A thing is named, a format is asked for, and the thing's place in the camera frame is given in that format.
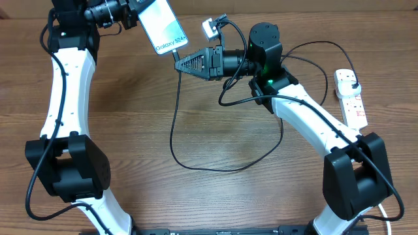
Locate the blue screen smartphone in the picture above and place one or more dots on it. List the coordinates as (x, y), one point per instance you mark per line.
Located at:
(162, 27)

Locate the white power strip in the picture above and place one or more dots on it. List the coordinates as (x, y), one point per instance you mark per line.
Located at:
(352, 108)

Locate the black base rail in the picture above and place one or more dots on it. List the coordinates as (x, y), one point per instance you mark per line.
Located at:
(228, 231)

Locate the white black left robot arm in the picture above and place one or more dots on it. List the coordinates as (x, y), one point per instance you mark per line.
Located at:
(64, 158)

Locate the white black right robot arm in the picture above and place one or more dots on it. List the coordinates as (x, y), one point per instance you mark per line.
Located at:
(356, 171)

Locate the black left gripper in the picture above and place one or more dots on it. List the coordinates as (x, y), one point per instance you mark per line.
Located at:
(131, 9)

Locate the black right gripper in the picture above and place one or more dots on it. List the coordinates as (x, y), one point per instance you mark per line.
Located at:
(208, 55)

